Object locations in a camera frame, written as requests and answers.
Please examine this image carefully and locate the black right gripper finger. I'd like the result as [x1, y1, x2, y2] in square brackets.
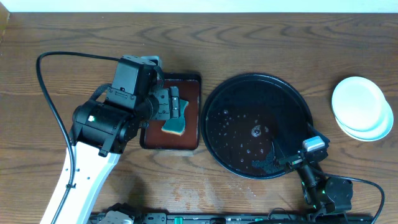
[307, 123, 330, 145]
[272, 138, 286, 165]

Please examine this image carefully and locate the mint plate small red stain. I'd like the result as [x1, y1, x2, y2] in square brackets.
[331, 77, 386, 131]

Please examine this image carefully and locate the round black tray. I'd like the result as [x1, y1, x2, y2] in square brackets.
[201, 73, 313, 179]

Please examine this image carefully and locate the mint plate long red stain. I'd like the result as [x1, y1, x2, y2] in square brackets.
[336, 101, 394, 142]

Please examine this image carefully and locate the green yellow sponge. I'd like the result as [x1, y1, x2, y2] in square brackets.
[162, 100, 189, 136]

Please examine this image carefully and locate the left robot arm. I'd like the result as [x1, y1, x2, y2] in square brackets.
[41, 84, 141, 223]

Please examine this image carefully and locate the black rectangular water tray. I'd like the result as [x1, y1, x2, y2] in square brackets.
[139, 73, 201, 151]

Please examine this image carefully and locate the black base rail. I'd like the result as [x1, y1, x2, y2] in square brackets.
[87, 203, 373, 224]

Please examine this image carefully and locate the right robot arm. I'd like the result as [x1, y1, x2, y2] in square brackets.
[272, 124, 353, 222]

